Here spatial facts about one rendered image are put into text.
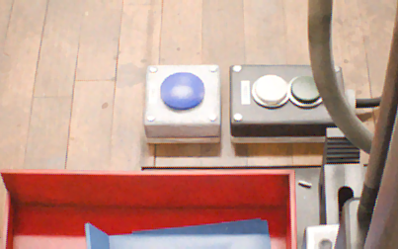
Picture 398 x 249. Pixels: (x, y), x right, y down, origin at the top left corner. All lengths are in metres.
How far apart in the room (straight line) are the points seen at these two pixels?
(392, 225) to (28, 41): 0.70
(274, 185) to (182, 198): 0.08
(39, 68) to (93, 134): 0.10
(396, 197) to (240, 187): 0.50
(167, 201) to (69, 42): 0.22
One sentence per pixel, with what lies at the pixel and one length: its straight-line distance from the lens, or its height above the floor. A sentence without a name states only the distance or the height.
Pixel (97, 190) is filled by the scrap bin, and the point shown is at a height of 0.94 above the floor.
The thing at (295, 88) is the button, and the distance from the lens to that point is 0.88.
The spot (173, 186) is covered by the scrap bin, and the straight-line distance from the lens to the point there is 0.82.
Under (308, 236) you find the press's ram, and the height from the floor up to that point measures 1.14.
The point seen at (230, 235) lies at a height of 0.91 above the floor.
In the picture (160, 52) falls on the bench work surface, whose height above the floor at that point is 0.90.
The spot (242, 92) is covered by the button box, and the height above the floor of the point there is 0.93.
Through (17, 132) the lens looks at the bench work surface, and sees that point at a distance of 0.92.
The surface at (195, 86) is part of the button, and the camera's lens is 0.89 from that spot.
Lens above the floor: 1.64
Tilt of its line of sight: 55 degrees down
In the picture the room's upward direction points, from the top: 3 degrees counter-clockwise
